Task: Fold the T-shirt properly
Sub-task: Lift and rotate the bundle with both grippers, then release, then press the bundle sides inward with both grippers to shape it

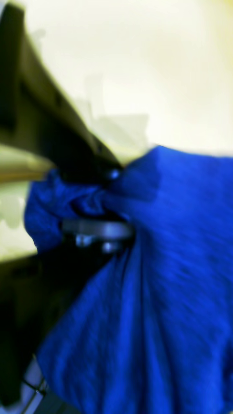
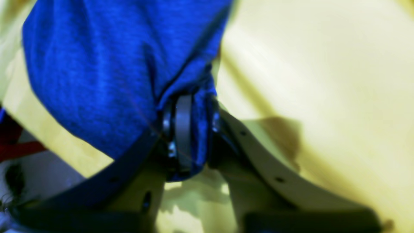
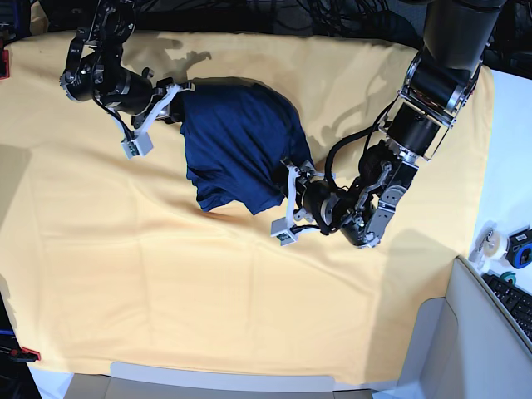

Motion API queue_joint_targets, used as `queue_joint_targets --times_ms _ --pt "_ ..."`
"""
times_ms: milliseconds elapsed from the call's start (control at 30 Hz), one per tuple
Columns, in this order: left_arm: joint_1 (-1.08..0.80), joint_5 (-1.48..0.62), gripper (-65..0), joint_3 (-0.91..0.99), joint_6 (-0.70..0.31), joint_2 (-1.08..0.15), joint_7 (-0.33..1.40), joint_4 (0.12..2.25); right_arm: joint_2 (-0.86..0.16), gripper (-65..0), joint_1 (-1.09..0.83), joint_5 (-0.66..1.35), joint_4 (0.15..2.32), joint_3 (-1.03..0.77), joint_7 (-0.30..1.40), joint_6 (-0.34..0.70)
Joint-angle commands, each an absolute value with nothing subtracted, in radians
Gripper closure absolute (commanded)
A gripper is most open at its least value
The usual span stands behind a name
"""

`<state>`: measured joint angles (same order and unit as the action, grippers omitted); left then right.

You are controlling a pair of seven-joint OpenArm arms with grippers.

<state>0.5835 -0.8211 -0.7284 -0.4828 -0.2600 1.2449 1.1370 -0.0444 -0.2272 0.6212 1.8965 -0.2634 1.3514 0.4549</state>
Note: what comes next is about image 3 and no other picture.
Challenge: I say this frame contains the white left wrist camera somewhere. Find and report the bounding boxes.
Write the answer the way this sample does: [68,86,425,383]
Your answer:
[270,218,298,246]

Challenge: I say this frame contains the clear tape roll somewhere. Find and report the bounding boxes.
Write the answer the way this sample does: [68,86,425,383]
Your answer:
[468,223,510,268]

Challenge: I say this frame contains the red clamp bottom left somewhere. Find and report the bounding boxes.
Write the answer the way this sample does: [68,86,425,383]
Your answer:
[7,347,41,363]

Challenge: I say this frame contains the blue tape measure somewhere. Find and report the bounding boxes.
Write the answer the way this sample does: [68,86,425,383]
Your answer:
[505,227,531,269]

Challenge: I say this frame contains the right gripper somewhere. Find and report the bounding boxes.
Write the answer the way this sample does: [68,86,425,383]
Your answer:
[120,68,195,129]

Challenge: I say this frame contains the red clamp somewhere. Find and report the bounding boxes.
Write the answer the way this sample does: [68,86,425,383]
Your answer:
[0,38,10,80]
[7,347,41,363]

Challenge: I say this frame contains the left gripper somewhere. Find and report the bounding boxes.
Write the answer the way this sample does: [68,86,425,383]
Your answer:
[272,158,337,227]

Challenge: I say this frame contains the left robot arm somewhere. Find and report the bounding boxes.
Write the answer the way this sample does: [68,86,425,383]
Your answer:
[270,1,505,249]

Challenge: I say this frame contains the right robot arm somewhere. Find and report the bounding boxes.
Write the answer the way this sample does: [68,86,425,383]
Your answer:
[60,1,185,139]

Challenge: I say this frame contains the black cable bundle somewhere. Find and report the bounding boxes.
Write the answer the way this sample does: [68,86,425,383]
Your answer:
[249,0,429,47]

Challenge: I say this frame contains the red clamp top left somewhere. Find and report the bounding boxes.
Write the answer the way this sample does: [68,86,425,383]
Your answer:
[0,38,10,80]

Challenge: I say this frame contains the black keyboard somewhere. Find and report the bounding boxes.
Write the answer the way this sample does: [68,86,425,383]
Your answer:
[481,273,531,352]

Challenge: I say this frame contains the white cardboard box right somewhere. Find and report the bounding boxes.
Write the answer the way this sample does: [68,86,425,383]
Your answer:
[394,257,531,398]

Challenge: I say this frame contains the yellow table cloth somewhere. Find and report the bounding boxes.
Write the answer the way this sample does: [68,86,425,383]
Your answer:
[1,32,495,385]

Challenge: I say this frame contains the blue long-sleeve shirt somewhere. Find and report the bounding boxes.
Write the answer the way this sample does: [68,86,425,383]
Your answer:
[179,84,312,214]

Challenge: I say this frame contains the green tape roll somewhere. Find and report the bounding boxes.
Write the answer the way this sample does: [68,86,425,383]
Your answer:
[499,272,516,286]

